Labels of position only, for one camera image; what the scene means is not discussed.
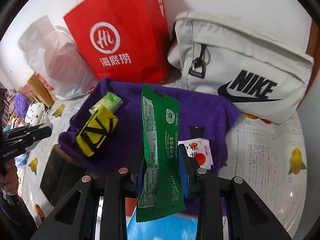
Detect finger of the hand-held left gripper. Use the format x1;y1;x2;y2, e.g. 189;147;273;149
2;123;48;137
15;127;52;150

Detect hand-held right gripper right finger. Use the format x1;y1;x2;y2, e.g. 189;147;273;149
177;146;293;240

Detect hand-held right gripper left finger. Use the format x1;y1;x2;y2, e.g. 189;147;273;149
30;144;148;240

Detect white fruit print sachet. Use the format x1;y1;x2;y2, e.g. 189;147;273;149
178;139;215;169

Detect black watch strap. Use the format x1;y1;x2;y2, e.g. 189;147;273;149
188;126;207;139

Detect green snack packet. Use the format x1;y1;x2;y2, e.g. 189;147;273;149
136;83;186;223

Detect purple towel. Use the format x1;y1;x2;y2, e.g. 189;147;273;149
58;77;242;217

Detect green pocket tissue pack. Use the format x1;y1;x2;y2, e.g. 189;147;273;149
89;92;125;114

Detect person's left forearm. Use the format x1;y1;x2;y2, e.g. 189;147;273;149
0;192;38;240

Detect person's left hand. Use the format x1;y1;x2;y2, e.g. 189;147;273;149
0;160;19;200

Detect white dotted pillow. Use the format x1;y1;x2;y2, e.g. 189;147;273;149
25;102;48;125

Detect purple plush toy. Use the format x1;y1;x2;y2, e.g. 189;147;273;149
14;94;28;117

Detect wooden headboard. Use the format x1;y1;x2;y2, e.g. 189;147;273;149
17;74;57;108

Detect black tin box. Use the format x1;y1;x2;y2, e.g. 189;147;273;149
40;144;88;207

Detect blue tissue pack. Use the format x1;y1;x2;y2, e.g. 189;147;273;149
126;214;199;240

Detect white plastic shopping bag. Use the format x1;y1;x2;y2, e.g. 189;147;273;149
17;15;99;99

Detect fruit print tablecloth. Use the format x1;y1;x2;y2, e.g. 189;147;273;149
19;72;308;240

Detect beige waist bag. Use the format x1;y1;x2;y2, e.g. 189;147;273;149
167;10;315;125

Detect red paper bag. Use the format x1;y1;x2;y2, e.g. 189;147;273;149
62;0;170;85

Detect wooden door frame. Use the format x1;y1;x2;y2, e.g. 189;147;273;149
304;20;320;58

